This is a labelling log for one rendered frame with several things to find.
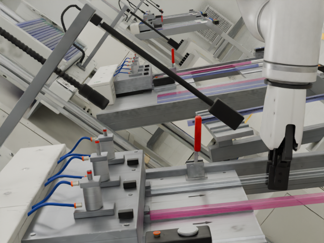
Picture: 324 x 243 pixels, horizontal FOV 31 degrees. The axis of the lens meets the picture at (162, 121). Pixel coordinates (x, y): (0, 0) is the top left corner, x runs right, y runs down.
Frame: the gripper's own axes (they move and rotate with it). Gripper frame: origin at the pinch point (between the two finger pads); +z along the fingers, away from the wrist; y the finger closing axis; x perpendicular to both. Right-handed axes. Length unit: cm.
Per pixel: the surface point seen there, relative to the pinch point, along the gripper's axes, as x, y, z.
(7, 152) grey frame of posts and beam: -46.7, -12.1, 2.6
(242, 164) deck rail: -4.4, -8.0, 0.8
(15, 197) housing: -38.1, 18.6, -0.6
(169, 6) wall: -2, -749, -5
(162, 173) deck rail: -18.4, -8.0, 3.4
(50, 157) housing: -36.8, 0.4, -0.8
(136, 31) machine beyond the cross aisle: -38, -459, 11
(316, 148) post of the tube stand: 14.7, -29.2, 2.5
